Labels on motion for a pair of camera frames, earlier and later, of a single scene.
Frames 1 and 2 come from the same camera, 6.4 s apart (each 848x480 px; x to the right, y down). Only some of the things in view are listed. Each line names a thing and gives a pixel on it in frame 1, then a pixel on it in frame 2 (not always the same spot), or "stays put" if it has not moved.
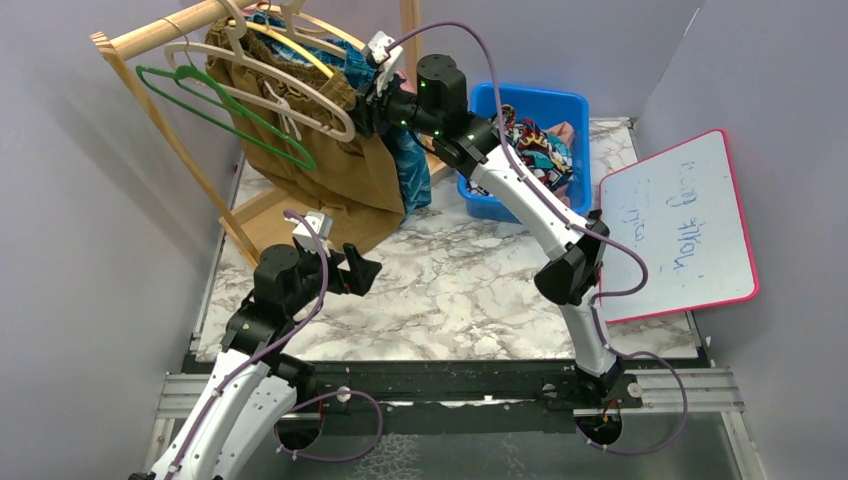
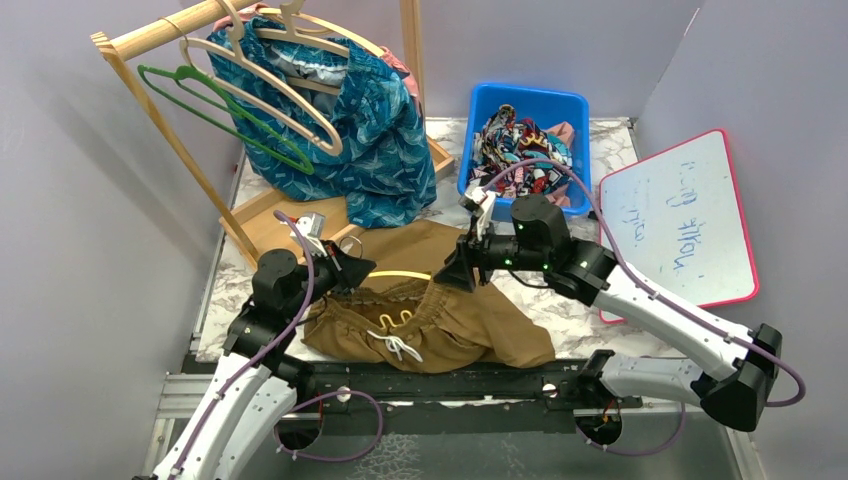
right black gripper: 367,106 to 458,266
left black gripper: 362,271 stays put
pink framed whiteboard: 682,211 stays put
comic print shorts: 546,158 stays put
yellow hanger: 285,43 to 398,273
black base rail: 349,389 stays put
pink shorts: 565,133 stays put
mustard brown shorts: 302,130 to 402,315
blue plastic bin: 544,106 stays put
